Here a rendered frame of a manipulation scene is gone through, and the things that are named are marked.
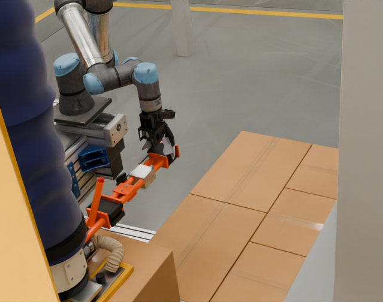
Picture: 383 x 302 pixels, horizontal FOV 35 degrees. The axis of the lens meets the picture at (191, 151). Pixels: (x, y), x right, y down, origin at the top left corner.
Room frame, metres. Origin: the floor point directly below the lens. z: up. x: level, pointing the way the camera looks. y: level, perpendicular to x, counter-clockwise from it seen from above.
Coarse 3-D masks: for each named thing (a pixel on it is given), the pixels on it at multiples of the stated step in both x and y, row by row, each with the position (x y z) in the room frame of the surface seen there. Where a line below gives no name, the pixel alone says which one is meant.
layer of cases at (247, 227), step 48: (240, 144) 2.67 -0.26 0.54; (288, 144) 2.62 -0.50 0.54; (192, 192) 2.31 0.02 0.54; (240, 192) 2.26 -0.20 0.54; (288, 192) 2.22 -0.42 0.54; (336, 192) 2.17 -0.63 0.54; (192, 240) 1.97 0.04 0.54; (240, 240) 1.93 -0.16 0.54; (288, 240) 1.90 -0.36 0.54; (192, 288) 1.69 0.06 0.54; (240, 288) 1.66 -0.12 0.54; (288, 288) 1.63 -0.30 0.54
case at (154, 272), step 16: (128, 240) 1.55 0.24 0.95; (96, 256) 1.49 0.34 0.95; (128, 256) 1.47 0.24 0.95; (144, 256) 1.46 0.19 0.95; (160, 256) 1.45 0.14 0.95; (144, 272) 1.39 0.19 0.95; (160, 272) 1.40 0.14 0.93; (128, 288) 1.33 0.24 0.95; (144, 288) 1.33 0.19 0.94; (160, 288) 1.39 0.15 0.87; (176, 288) 1.46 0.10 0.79
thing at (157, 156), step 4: (160, 144) 1.87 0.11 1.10; (156, 148) 1.85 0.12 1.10; (160, 148) 1.85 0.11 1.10; (176, 148) 1.85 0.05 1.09; (152, 152) 1.83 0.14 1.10; (156, 152) 1.82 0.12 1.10; (160, 152) 1.82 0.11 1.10; (176, 152) 1.85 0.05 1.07; (152, 156) 1.82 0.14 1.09; (156, 156) 1.81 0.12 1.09; (160, 156) 1.80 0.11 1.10; (164, 156) 1.79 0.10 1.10; (168, 156) 1.82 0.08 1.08; (176, 156) 1.85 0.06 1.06; (156, 160) 1.81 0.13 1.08; (164, 160) 1.79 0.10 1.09; (168, 160) 1.81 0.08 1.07; (172, 160) 1.83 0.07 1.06; (152, 164) 1.82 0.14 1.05; (164, 164) 1.79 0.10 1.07; (168, 164) 1.80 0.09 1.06
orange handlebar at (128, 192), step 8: (152, 160) 1.81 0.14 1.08; (160, 160) 1.79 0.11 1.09; (120, 184) 1.67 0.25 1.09; (128, 184) 1.68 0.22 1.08; (136, 184) 1.66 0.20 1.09; (120, 192) 1.62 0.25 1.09; (128, 192) 1.62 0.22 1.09; (136, 192) 1.65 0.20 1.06; (128, 200) 1.61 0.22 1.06; (96, 224) 1.48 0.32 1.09; (88, 232) 1.44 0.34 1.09
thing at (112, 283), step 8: (104, 264) 1.43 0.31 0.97; (120, 264) 1.42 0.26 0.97; (128, 264) 1.41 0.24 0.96; (96, 272) 1.39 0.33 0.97; (104, 272) 1.38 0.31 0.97; (112, 272) 1.38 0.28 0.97; (120, 272) 1.38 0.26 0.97; (128, 272) 1.38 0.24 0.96; (96, 280) 1.34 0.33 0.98; (104, 280) 1.34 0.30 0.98; (112, 280) 1.34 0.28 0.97; (120, 280) 1.35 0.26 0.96; (104, 288) 1.32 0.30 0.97; (112, 288) 1.32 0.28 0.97; (96, 296) 1.29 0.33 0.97; (104, 296) 1.29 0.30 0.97
